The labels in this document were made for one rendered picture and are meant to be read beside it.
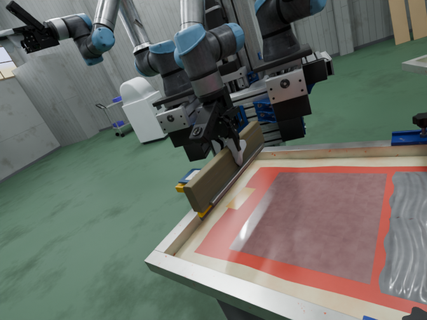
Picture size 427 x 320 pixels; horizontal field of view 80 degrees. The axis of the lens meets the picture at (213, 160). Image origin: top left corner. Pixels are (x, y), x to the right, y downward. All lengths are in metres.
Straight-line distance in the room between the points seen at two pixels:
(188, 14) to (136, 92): 4.71
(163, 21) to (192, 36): 7.80
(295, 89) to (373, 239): 0.59
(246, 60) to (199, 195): 0.87
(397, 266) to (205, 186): 0.39
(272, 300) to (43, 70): 10.29
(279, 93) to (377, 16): 6.97
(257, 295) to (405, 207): 0.37
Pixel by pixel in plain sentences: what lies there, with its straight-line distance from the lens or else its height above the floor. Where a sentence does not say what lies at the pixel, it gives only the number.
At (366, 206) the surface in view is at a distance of 0.69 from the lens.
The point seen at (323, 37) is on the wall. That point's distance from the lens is 7.72.
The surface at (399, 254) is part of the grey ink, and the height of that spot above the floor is 0.96.
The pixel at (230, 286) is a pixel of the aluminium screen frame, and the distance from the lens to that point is 0.55.
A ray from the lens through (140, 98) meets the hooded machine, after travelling 5.47.
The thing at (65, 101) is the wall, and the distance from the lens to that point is 10.36.
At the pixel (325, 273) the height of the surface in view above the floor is 0.95.
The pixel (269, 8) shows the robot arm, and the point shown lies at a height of 1.44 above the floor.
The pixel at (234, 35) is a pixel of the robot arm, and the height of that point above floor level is 1.40.
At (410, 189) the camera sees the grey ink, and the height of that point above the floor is 0.96.
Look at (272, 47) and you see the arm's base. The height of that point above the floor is 1.31.
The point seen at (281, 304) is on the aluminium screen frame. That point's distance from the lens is 0.50.
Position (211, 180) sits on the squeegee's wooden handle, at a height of 1.12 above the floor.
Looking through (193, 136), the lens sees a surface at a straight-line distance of 0.61.
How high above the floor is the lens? 1.40
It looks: 23 degrees down
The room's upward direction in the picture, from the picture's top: 22 degrees counter-clockwise
